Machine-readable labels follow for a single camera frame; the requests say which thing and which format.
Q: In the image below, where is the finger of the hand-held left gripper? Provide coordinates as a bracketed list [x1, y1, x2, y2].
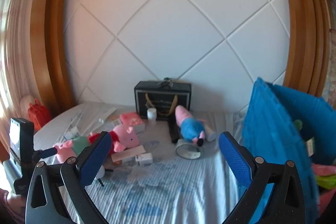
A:
[33, 147, 58, 160]

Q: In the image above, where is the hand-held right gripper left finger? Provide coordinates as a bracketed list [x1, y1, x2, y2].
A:
[25, 131, 113, 224]

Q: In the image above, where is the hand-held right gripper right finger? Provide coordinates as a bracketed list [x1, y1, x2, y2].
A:
[218, 131, 306, 224]

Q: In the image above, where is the blue plastic crate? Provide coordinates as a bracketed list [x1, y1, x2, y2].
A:
[241, 77, 336, 224]

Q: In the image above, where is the person's left forearm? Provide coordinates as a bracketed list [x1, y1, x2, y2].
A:
[0, 191, 27, 224]

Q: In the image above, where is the white rabbit plush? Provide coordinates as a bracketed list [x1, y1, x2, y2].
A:
[94, 165, 113, 186]

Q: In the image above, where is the pig plush in green dress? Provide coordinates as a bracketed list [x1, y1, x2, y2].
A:
[54, 136, 91, 164]

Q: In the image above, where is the small white box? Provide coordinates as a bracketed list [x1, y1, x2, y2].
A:
[64, 126, 80, 139]

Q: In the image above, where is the red bag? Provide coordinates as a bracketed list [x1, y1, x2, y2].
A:
[28, 99, 51, 130]

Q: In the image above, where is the pink and white medicine box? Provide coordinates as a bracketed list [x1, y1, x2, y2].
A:
[111, 145, 146, 163]

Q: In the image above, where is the white bag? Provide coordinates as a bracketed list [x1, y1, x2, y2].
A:
[20, 95, 36, 111]

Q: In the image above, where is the pig plush in red dress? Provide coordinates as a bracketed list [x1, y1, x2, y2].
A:
[88, 124, 139, 153]

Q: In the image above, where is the flat white packet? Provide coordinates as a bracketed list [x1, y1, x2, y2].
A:
[79, 106, 117, 122]

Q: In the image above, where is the white and grey medicine box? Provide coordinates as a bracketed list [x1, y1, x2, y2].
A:
[135, 153, 153, 167]

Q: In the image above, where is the pig plush in blue shirt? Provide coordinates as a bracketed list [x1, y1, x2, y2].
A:
[175, 105, 206, 147]

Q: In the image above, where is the pink floral tissue pack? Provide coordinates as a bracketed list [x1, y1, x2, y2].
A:
[120, 112, 146, 133]

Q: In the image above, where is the clear tape roll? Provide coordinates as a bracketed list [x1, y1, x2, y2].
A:
[175, 139, 205, 160]

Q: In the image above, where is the black comb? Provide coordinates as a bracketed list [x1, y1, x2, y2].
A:
[168, 119, 180, 145]

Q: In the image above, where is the striped bed sheet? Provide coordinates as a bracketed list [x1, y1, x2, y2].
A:
[34, 103, 252, 224]

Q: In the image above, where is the small white bottle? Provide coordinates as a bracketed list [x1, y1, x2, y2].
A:
[147, 108, 157, 125]

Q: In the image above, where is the green and yellow plush toy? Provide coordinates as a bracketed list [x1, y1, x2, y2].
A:
[293, 119, 315, 157]

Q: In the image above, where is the sheer curtain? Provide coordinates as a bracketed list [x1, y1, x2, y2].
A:
[0, 0, 40, 122]

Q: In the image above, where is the patterned curtain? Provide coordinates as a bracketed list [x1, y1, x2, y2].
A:
[322, 27, 336, 106]

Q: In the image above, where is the white padded headboard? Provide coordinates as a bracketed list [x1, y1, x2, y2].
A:
[63, 0, 292, 109]

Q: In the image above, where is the wooden headboard frame side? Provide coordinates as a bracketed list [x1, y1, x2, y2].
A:
[30, 0, 76, 109]
[276, 0, 331, 97]

